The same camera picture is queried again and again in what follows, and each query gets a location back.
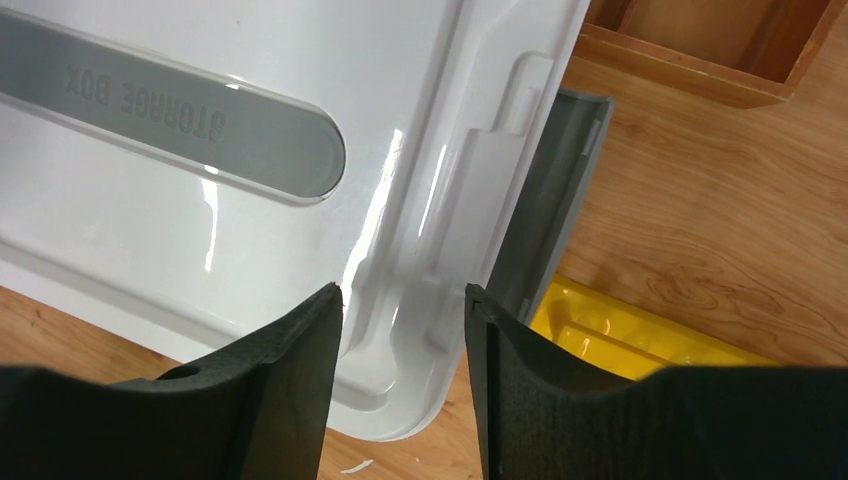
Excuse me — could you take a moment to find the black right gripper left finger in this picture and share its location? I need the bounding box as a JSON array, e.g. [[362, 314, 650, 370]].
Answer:
[[1, 283, 343, 479]]

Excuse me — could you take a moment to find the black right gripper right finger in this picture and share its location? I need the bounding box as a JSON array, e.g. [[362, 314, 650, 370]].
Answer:
[[464, 284, 847, 479]]

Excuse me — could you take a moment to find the white plastic bin lid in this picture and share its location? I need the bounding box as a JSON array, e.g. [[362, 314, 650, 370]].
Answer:
[[1, 1, 589, 441]]

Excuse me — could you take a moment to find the yellow test tube rack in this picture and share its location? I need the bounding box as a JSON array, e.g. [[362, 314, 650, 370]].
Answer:
[[530, 274, 776, 380]]

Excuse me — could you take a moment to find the wooden compartment tray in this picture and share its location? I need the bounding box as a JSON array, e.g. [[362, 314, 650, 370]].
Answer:
[[574, 0, 846, 109]]

